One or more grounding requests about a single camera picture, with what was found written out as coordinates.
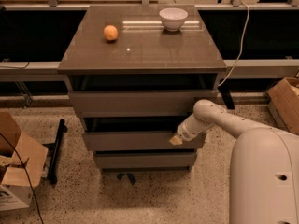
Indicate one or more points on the grey drawer cabinet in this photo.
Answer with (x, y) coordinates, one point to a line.
(144, 57)

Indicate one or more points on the orange fruit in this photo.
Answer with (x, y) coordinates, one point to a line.
(110, 33)

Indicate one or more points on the open cardboard box left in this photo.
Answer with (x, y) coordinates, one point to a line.
(22, 164)

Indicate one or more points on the metal railing frame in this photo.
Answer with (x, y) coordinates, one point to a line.
(31, 69)

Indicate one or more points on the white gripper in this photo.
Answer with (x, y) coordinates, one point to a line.
(184, 132)

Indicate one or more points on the white ceramic bowl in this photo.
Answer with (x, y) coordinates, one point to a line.
(173, 18)

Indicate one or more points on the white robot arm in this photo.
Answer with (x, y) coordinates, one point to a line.
(264, 166)

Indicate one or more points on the black metal stand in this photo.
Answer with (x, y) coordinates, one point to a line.
(53, 153)

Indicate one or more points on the cardboard box right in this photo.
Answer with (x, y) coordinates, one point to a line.
(285, 99)

